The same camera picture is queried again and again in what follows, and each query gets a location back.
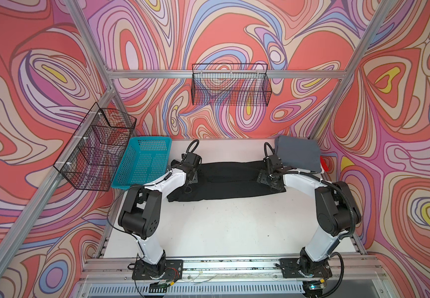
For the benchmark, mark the black t shirt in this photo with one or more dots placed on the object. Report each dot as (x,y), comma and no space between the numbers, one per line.
(225,180)

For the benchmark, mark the teal plastic basket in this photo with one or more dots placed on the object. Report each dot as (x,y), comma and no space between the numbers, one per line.
(145,160)

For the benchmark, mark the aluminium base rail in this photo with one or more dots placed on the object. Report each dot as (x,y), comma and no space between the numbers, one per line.
(354,276)

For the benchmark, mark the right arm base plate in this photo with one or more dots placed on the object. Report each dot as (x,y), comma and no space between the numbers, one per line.
(304,268)

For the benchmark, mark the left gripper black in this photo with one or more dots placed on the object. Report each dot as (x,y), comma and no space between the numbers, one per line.
(195,177)

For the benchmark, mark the aluminium frame crossbar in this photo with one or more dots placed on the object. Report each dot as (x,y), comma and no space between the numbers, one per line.
(185,74)

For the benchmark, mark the red folded t shirt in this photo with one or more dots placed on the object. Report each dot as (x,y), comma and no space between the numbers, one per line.
(324,165)

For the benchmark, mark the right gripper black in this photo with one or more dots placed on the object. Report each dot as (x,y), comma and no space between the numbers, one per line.
(262,178)

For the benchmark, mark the black wire basket wall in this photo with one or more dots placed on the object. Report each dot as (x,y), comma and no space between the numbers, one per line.
(212,89)
(91,158)

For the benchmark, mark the black wire basket left wall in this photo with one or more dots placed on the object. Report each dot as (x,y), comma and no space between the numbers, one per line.
(91,158)

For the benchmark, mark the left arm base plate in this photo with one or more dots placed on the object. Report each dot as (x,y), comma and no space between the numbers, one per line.
(170,270)

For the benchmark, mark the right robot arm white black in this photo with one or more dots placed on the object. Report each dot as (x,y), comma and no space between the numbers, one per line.
(337,213)

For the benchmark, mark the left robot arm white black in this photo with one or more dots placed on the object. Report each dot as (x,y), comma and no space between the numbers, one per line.
(140,212)

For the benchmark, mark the black wire basket back wall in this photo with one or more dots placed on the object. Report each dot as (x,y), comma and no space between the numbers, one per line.
(212,89)

